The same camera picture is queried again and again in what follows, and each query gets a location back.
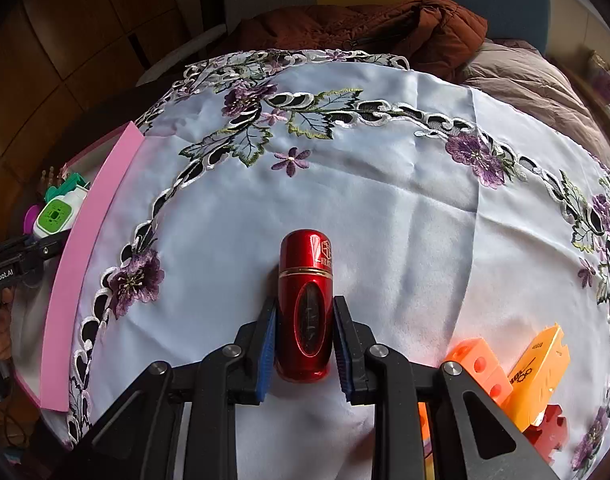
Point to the green plastic toy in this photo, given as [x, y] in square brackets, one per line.
[67, 182]

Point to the orange cube block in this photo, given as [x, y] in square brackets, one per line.
[477, 360]

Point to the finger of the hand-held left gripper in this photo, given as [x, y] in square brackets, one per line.
[47, 247]

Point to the orange plastic piece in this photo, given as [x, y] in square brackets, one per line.
[540, 380]

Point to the small wooden pegs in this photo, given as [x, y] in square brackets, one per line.
[50, 175]

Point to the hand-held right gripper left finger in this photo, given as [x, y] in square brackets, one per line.
[267, 355]

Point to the embroidered white tablecloth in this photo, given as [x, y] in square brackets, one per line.
[385, 210]

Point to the white box with pink rim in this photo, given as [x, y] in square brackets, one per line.
[85, 260]

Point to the pink patterned box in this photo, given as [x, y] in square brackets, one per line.
[602, 80]

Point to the rust-brown quilted jacket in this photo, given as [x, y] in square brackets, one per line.
[385, 30]

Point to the red puzzle piece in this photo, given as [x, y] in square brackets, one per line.
[550, 432]

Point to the red metallic bottle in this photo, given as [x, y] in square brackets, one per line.
[305, 280]

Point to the white curved chair part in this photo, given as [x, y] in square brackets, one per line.
[185, 55]

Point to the magenta plastic disc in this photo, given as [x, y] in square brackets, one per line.
[31, 217]

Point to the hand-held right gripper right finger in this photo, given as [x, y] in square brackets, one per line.
[342, 355]

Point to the white and green device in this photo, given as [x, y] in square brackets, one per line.
[55, 215]

